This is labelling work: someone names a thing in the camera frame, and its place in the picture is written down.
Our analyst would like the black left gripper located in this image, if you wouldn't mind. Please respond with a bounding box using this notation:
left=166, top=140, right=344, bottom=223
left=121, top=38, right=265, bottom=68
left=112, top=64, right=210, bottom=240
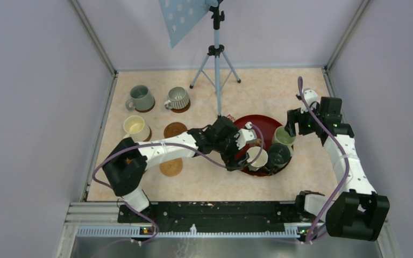
left=213, top=127, right=249, bottom=171

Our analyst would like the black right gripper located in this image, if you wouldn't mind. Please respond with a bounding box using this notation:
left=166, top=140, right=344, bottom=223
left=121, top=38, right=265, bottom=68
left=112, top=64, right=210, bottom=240
left=284, top=103, right=323, bottom=137

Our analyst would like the white faceted cup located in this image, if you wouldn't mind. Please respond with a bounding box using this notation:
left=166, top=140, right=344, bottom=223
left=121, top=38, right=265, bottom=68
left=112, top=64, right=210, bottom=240
left=246, top=146, right=268, bottom=172

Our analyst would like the ribbed grey white cup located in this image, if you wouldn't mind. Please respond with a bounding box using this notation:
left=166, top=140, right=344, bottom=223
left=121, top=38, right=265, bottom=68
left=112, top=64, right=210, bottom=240
left=164, top=87, right=190, bottom=110

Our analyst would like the cream ceramic mug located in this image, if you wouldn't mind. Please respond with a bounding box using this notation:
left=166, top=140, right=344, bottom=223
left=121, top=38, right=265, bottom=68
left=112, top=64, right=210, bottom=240
left=123, top=116, right=150, bottom=142

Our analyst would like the grey ceramic mug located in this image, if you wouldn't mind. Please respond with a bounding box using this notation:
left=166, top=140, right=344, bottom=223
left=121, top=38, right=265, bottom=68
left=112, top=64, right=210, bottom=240
left=125, top=85, right=155, bottom=111

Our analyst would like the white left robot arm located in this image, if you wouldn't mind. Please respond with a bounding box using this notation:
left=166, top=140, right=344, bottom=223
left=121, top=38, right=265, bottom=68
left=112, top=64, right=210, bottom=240
left=99, top=116, right=257, bottom=222

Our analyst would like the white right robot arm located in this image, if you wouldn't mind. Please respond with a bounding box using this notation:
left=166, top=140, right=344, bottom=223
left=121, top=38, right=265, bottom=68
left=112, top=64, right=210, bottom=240
left=284, top=96, right=390, bottom=241

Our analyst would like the brown wooden coaster back middle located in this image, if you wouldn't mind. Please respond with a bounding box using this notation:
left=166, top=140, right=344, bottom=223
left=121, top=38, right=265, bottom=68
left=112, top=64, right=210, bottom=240
left=171, top=101, right=191, bottom=113

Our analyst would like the dark brown wooden coaster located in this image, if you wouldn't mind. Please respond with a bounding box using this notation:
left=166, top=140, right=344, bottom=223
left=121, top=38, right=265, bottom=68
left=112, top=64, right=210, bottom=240
left=163, top=122, right=188, bottom=138

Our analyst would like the woven rattan coaster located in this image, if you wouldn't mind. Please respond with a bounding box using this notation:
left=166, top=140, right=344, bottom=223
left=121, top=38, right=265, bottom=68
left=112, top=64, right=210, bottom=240
left=159, top=158, right=183, bottom=177

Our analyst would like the brown wooden coaster middle left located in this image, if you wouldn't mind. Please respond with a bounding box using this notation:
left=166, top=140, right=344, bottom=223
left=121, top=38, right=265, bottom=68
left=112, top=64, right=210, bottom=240
left=145, top=128, right=152, bottom=142

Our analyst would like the brown wooden coaster back left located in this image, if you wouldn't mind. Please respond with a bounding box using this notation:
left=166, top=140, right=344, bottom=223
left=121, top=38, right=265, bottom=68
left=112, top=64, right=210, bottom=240
left=135, top=103, right=155, bottom=113

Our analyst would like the light green mug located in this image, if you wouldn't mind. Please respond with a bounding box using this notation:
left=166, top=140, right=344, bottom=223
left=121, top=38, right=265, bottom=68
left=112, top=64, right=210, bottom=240
left=272, top=126, right=296, bottom=147

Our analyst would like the dark green mug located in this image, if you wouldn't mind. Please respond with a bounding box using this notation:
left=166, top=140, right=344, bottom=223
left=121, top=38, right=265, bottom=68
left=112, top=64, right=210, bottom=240
left=266, top=143, right=293, bottom=173

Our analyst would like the red round tray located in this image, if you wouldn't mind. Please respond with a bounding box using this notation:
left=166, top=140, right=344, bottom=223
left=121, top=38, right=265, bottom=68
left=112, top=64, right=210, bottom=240
left=234, top=114, right=294, bottom=177

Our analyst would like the light blue tripod stand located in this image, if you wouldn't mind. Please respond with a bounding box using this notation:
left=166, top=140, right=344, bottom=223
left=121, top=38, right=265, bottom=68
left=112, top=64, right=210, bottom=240
left=189, top=1, right=241, bottom=117

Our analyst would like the blue perforated board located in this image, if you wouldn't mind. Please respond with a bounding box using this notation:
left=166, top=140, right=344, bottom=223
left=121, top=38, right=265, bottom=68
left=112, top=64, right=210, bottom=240
left=158, top=0, right=219, bottom=48

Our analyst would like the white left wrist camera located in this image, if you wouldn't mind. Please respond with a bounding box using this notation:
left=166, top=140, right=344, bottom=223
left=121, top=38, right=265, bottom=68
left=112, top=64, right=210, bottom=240
left=236, top=121, right=258, bottom=150

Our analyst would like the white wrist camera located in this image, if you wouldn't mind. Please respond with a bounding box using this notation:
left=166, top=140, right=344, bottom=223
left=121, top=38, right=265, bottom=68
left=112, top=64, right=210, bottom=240
left=236, top=121, right=258, bottom=150
left=296, top=88, right=319, bottom=114

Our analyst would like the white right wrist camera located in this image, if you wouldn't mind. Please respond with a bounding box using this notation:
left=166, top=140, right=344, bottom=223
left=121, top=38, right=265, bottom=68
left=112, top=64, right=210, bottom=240
left=296, top=88, right=319, bottom=114

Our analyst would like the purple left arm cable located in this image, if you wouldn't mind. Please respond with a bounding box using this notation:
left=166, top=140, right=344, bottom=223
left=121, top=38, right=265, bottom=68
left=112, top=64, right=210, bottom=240
left=91, top=123, right=266, bottom=246

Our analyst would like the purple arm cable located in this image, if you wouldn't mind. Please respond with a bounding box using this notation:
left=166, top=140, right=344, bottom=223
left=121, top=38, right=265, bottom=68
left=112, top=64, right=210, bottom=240
left=91, top=123, right=266, bottom=246
left=297, top=76, right=351, bottom=245

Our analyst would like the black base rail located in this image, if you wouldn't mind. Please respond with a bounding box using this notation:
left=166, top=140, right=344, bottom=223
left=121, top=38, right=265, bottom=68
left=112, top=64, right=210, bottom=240
left=117, top=201, right=314, bottom=233

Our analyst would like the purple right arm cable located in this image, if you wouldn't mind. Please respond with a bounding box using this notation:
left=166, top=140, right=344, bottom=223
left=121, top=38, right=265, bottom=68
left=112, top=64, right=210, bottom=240
left=297, top=76, right=351, bottom=245

